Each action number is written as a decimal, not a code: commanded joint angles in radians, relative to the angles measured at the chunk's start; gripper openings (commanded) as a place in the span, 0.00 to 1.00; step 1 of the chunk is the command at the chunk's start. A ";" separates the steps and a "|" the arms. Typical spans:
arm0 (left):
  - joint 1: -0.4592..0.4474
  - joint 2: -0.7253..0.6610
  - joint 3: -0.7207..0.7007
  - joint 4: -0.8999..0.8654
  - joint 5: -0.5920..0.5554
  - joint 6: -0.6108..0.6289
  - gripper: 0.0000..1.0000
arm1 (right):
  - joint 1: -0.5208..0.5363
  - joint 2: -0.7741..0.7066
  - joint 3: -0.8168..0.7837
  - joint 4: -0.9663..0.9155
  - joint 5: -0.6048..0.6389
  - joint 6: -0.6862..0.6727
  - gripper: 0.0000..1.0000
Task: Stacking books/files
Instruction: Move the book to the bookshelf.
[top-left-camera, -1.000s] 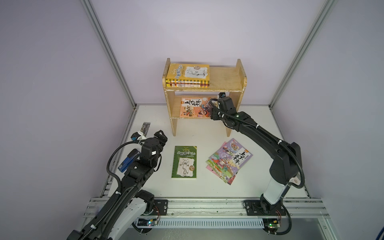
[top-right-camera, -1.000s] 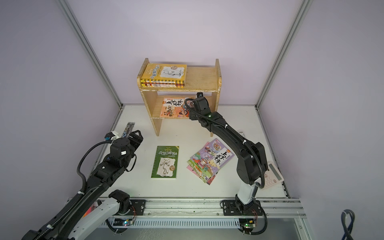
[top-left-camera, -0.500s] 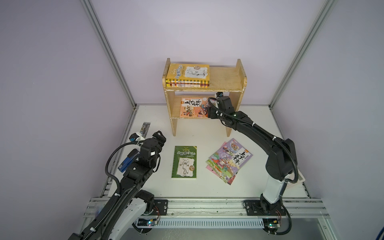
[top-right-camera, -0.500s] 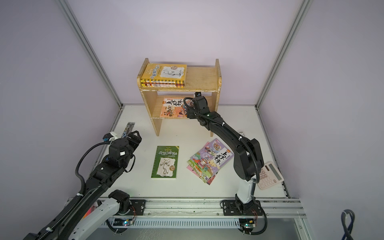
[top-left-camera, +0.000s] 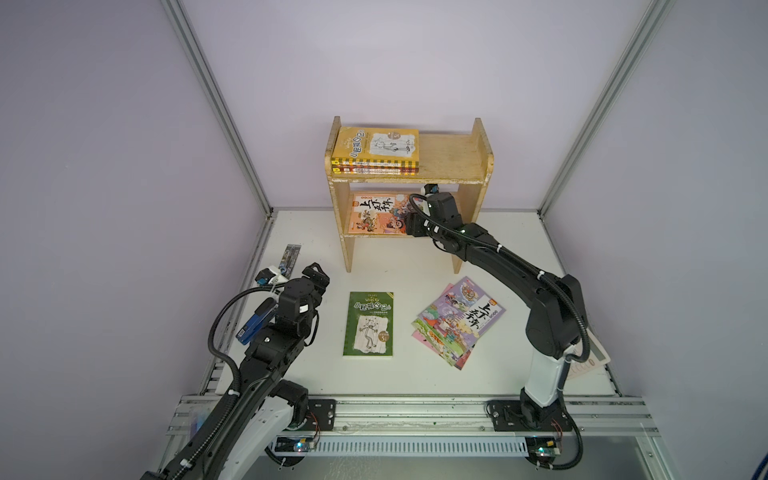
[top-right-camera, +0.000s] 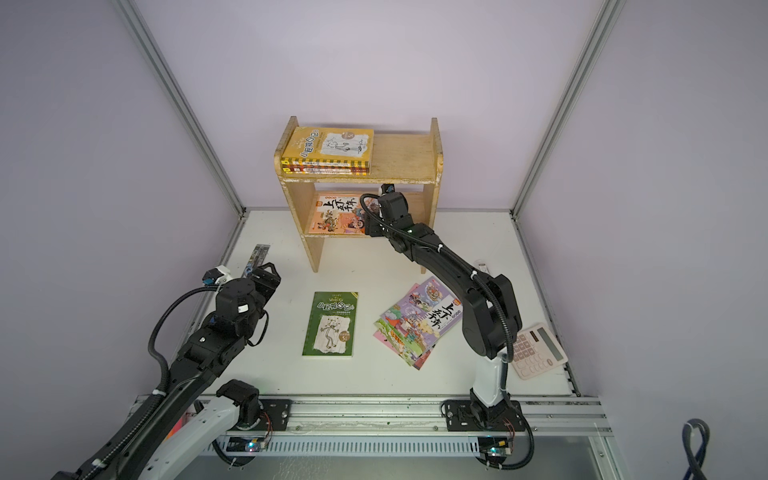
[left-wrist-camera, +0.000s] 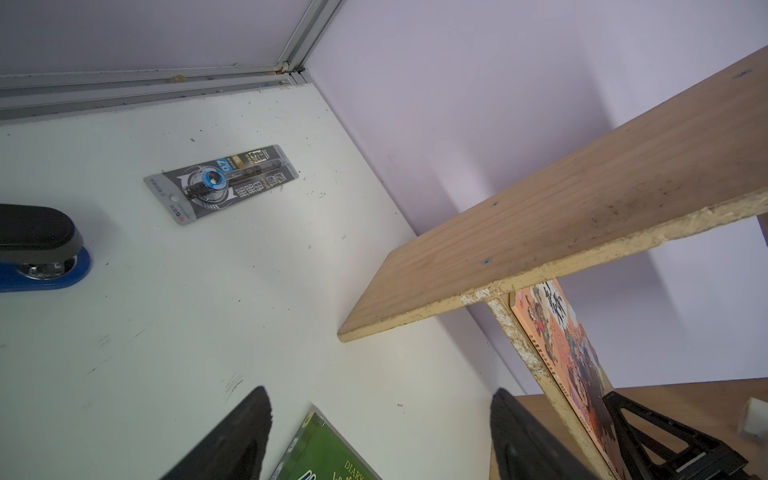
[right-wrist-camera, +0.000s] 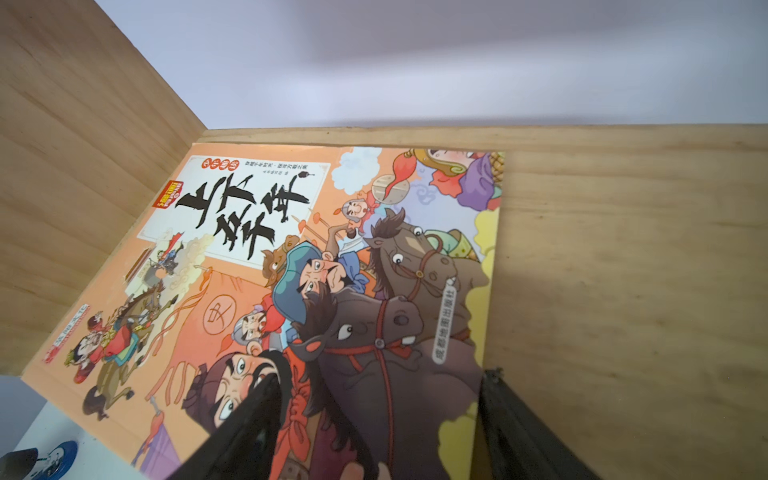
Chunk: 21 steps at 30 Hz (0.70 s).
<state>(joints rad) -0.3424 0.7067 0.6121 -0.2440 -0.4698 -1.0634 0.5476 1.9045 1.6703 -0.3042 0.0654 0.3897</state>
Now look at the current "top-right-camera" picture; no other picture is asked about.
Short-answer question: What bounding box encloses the orange Chinese comic book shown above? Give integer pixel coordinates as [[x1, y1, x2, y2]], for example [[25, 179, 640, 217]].
[[307, 193, 366, 235]]

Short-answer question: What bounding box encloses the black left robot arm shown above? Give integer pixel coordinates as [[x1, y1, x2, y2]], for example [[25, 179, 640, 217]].
[[54, 263, 281, 479]]

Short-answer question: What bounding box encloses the right controller circuit board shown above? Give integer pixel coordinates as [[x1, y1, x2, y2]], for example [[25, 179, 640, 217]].
[[477, 436, 512, 457]]

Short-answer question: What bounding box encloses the controller circuit board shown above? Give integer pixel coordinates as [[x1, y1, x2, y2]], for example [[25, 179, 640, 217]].
[[225, 437, 269, 454], [477, 436, 512, 457]]

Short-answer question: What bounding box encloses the pink calculator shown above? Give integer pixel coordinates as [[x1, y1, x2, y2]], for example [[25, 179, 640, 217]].
[[512, 323, 568, 380]]

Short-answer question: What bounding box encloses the left controller circuit board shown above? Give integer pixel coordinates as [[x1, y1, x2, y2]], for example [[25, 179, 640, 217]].
[[225, 437, 269, 454]]

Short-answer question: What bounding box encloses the grey metal ruler strip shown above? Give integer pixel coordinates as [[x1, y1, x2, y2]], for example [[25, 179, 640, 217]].
[[241, 244, 270, 278]]

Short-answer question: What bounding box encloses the black cable bundle at corner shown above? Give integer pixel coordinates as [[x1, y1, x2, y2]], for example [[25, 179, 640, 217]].
[[682, 418, 712, 480]]

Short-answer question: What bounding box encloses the wooden two-tier bookshelf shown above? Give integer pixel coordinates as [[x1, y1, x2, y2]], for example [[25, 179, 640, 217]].
[[274, 116, 444, 272]]

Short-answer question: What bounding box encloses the white slotted cable duct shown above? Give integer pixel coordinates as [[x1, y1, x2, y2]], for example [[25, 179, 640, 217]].
[[217, 436, 480, 458]]

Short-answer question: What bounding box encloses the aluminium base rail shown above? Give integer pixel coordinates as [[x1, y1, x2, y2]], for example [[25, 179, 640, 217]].
[[128, 394, 613, 438]]

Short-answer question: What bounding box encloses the pack of coloured highlighters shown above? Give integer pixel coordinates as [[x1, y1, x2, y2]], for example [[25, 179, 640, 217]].
[[166, 416, 187, 439]]

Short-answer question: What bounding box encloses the yellow green-edged wimpy kid book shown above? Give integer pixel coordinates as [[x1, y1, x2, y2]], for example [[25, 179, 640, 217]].
[[280, 126, 375, 168]]

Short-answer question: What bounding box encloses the green pink bottom comic book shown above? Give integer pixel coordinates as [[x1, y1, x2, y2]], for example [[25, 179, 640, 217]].
[[374, 284, 431, 370]]

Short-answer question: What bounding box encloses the red wimpy kid book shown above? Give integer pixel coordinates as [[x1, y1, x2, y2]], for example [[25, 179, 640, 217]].
[[281, 164, 370, 176]]

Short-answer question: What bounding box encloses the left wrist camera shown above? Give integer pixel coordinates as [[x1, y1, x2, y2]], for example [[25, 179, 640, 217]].
[[202, 265, 233, 287]]

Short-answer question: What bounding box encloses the green wimpy kid book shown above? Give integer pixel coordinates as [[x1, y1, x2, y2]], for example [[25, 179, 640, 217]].
[[302, 291, 359, 357]]

